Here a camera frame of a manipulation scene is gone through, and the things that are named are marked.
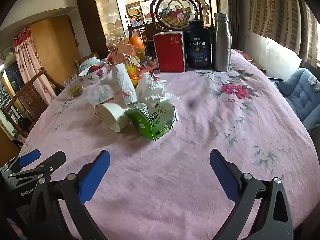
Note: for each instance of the orange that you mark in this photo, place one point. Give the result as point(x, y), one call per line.
point(136, 42)

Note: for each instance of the dark wooden chair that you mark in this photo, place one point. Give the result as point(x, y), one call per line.
point(140, 31)

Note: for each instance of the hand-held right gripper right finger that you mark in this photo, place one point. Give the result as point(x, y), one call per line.
point(223, 175)

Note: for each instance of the steel water bottle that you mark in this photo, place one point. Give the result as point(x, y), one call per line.
point(221, 45)

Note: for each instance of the white paper towel roll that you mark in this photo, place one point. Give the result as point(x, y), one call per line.
point(125, 82)

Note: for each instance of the white paper cup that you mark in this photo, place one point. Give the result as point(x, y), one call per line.
point(112, 116)

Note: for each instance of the floral curtain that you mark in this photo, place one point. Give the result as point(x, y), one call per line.
point(30, 60)

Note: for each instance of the dark jar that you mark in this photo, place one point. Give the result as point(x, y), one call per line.
point(149, 55)

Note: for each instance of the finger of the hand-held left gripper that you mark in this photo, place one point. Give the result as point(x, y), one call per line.
point(28, 158)
point(53, 161)

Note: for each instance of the glass cup with tea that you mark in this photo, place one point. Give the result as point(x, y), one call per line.
point(73, 88)

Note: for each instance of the shelf with books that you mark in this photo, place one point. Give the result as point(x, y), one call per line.
point(135, 12)

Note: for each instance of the pile of red fruits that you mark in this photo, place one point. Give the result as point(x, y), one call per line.
point(93, 68)

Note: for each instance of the red box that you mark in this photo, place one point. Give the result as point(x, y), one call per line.
point(170, 52)

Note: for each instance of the green drink carton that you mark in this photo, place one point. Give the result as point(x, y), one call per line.
point(152, 123)

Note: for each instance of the clear plastic bag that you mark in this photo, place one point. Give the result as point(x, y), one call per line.
point(120, 52)

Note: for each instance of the pink floral tablecloth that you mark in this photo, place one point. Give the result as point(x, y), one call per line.
point(175, 150)

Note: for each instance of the curved wooden armchair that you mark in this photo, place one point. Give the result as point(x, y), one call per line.
point(30, 95)

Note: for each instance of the round decorative flower screen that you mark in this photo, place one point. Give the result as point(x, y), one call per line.
point(175, 12)

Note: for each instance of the floral porcelain bowl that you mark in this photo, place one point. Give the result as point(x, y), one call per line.
point(93, 76)

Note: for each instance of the dark supplement bottle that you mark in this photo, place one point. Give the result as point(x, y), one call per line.
point(198, 45)

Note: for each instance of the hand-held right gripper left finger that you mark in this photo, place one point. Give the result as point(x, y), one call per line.
point(95, 177)

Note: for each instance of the blue cushioned chair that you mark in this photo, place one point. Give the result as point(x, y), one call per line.
point(300, 92)

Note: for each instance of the wooden glass door cabinet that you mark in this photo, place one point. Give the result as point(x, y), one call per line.
point(100, 17)

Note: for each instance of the white lidded bowl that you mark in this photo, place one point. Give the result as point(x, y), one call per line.
point(88, 61)

